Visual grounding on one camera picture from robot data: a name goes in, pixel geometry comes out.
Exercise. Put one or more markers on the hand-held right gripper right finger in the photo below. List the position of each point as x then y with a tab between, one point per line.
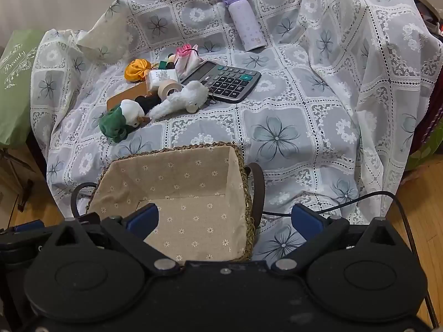
306	219

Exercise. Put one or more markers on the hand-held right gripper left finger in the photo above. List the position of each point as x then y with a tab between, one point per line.
143	219

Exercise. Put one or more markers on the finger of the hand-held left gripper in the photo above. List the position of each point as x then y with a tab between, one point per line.
27	227

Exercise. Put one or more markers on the woven basket with fabric lining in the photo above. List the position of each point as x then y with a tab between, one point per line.
193	193

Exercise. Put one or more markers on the green and white plush toy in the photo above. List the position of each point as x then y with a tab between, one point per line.
112	124

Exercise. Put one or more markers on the brown leather case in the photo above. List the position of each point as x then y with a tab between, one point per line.
128	95

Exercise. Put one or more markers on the white fluffy plush toy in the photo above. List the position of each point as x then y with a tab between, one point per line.
187	98

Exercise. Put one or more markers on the beige tape roll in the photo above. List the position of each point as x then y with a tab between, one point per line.
164	89

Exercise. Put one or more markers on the orange satin pouch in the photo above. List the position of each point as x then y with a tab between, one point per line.
136	71

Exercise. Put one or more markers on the pink and white pouch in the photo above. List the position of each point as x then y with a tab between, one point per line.
187	64

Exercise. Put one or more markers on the black metal stand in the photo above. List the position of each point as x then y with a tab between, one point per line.
26	193

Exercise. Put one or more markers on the white floral lace tablecloth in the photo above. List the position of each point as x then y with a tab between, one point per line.
294	110

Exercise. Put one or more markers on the green cloth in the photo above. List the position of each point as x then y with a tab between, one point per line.
424	154

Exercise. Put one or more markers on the green cushion with script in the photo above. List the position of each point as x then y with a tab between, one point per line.
17	86

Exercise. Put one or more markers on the white labelled box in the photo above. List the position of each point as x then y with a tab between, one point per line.
159	77

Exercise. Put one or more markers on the grey desk calculator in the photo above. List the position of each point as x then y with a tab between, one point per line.
225	81

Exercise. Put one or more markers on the dark red cloth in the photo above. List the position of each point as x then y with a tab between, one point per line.
431	117

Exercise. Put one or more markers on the purple water bottle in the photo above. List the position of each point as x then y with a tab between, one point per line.
245	24

